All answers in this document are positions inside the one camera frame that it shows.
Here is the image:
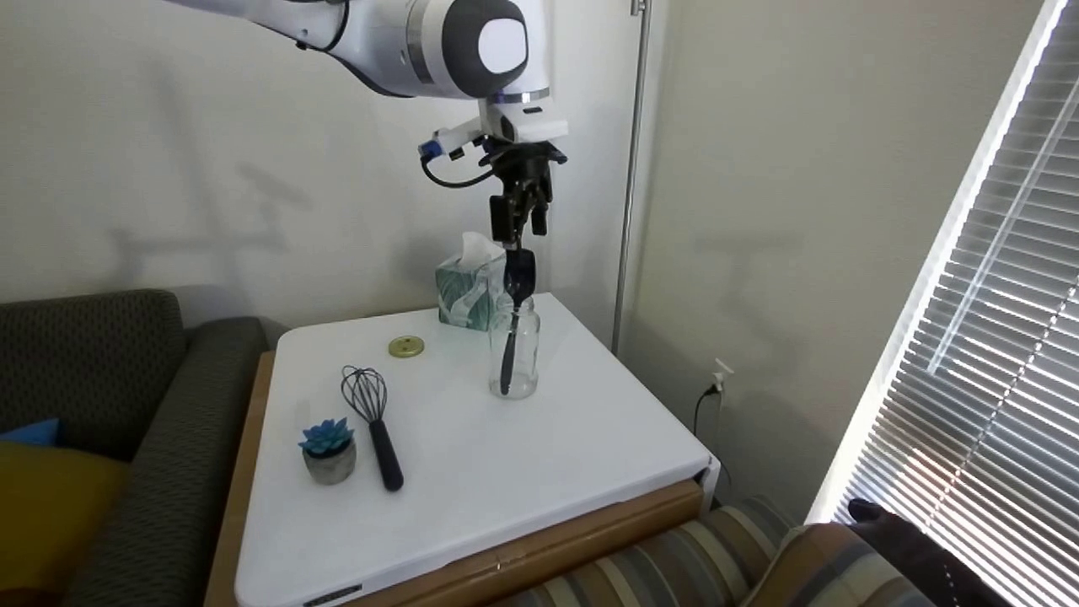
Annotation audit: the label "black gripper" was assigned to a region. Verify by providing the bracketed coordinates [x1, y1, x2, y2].
[481, 140, 571, 252]

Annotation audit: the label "blue succulent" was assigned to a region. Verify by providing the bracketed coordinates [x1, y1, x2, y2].
[298, 415, 361, 488]

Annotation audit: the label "clear glass jar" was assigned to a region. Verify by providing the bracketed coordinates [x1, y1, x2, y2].
[484, 292, 544, 406]

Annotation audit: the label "teal patterned tissue box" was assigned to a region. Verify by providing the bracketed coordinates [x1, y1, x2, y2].
[430, 228, 512, 334]

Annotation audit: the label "striped couch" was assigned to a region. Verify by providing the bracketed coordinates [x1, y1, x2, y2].
[492, 500, 789, 607]

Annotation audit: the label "dark grey couch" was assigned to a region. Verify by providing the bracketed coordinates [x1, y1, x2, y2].
[0, 288, 274, 607]

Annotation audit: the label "striped cushion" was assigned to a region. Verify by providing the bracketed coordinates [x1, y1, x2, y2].
[746, 519, 937, 607]

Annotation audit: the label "white window blinds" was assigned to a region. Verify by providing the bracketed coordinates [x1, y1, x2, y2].
[805, 0, 1079, 607]

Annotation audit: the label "black fabric pile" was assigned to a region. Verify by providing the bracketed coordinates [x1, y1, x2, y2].
[847, 495, 1014, 607]

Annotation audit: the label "blue cushion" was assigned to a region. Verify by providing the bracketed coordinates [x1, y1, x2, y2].
[0, 415, 65, 452]

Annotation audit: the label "yellow cushion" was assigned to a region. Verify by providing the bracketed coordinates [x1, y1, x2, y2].
[0, 440, 131, 602]

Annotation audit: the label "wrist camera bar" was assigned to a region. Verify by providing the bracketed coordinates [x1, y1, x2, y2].
[430, 104, 571, 159]

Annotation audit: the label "thin metal wall pole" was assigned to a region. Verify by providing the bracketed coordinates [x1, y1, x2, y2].
[611, 0, 653, 331]

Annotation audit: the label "white wall outlet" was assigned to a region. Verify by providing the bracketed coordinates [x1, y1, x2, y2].
[705, 358, 738, 407]

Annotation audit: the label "black power cord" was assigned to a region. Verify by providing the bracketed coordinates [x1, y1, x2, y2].
[687, 381, 723, 445]

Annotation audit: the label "black wire whisk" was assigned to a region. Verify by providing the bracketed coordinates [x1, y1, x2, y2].
[337, 363, 409, 495]

